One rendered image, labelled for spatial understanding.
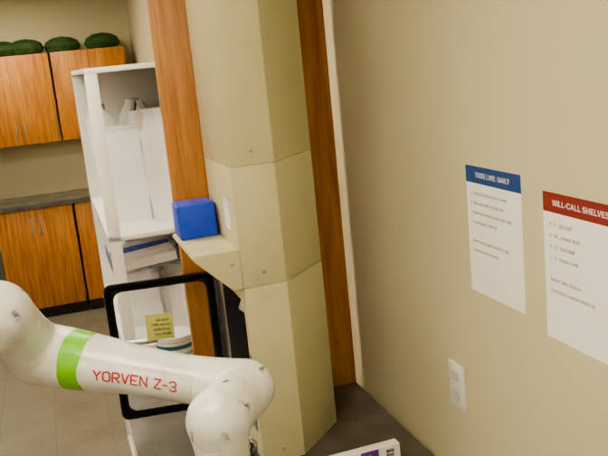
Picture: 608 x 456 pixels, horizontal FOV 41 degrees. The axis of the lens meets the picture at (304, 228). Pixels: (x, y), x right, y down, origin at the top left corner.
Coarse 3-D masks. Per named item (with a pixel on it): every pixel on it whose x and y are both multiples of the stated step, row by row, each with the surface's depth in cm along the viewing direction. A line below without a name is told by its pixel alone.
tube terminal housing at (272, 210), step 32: (288, 160) 202; (224, 192) 203; (256, 192) 196; (288, 192) 203; (224, 224) 210; (256, 224) 198; (288, 224) 203; (256, 256) 199; (288, 256) 203; (320, 256) 219; (256, 288) 200; (288, 288) 203; (320, 288) 219; (256, 320) 202; (288, 320) 204; (320, 320) 220; (256, 352) 203; (288, 352) 206; (320, 352) 220; (288, 384) 207; (320, 384) 220; (288, 416) 209; (320, 416) 220; (288, 448) 211
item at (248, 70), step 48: (192, 0) 205; (240, 0) 187; (288, 0) 201; (192, 48) 215; (240, 48) 189; (288, 48) 202; (240, 96) 191; (288, 96) 202; (240, 144) 193; (288, 144) 202
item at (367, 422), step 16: (352, 384) 254; (336, 400) 243; (352, 400) 242; (368, 400) 241; (160, 416) 244; (176, 416) 243; (352, 416) 232; (368, 416) 231; (384, 416) 230; (144, 432) 234; (160, 432) 233; (176, 432) 232; (336, 432) 223; (352, 432) 222; (368, 432) 221; (384, 432) 220; (400, 432) 219; (144, 448) 225; (160, 448) 224; (176, 448) 223; (192, 448) 222; (320, 448) 215; (336, 448) 214; (352, 448) 213; (400, 448) 211; (416, 448) 210
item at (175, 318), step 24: (168, 288) 227; (192, 288) 228; (120, 312) 226; (144, 312) 227; (168, 312) 228; (192, 312) 229; (120, 336) 227; (144, 336) 228; (168, 336) 229; (192, 336) 231; (144, 408) 232
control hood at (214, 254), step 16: (176, 240) 217; (192, 240) 213; (208, 240) 212; (224, 240) 210; (192, 256) 197; (208, 256) 195; (224, 256) 196; (224, 272) 197; (240, 272) 198; (240, 288) 199
